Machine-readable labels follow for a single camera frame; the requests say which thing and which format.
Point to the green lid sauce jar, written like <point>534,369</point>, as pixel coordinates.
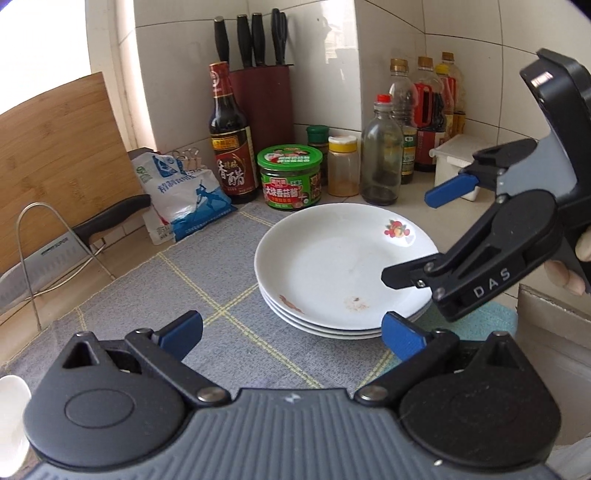
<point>288,184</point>

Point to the green label oil bottle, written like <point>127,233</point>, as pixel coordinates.
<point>399,87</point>

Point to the white blue salt bag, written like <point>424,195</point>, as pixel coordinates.
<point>184,203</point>

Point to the white bowl pink flowers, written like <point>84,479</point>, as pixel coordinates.
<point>11,415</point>

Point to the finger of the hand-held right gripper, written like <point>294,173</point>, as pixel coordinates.
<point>445,191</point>
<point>406,275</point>

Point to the dark vinegar bottle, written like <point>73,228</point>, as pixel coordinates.
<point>233,161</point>

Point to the dark red knife block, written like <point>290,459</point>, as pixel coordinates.
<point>272,106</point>

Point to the gold cap oil bottle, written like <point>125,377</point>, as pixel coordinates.
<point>455,101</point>

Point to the grey green checked cloth mat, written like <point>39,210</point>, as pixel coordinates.
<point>207,277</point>

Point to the white plastic box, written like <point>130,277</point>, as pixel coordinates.
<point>450,166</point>

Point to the red cap glass bottle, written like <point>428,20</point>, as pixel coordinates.
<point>381,157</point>

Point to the grey box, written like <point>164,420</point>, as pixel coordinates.
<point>558,350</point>

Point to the white plate fruit print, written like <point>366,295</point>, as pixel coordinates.
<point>332,263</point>
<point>332,332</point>
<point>332,337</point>

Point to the person's right hand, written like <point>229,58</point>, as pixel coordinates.
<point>565,279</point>

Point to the bunch of binder clips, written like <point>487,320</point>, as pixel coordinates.
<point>191,161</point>

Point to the red label sauce bottle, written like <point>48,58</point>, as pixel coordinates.
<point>427,138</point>

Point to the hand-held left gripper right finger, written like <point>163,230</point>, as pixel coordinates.
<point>401,337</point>

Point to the bamboo cutting board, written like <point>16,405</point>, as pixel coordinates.
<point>69,152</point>

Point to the yellow cap spice jar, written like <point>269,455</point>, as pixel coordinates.
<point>342,170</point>

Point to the green cap spice jar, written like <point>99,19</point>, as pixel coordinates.
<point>317,134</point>

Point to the person's white clothing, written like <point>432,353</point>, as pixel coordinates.
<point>572,461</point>

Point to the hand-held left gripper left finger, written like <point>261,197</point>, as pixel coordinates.
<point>182,332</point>

